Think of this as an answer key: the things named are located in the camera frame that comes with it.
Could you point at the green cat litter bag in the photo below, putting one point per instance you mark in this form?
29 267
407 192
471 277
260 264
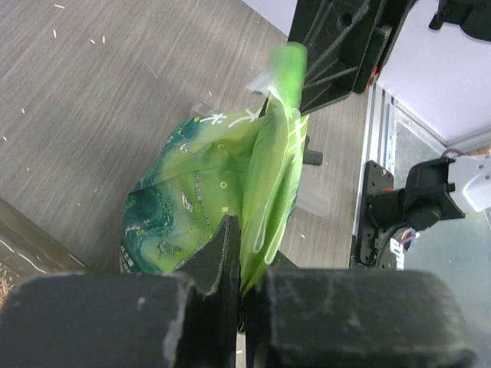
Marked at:
246 164

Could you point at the translucent grey litter box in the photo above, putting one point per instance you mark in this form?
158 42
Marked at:
28 251

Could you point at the black bag clip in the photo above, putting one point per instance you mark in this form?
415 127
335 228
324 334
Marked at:
310 156

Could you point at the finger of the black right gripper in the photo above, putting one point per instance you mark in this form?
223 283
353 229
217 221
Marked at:
348 43

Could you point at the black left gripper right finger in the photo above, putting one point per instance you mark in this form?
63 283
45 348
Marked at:
318 317

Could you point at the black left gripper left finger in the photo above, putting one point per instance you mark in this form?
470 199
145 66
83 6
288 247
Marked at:
187 318

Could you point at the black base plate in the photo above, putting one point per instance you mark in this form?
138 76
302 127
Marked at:
379 217

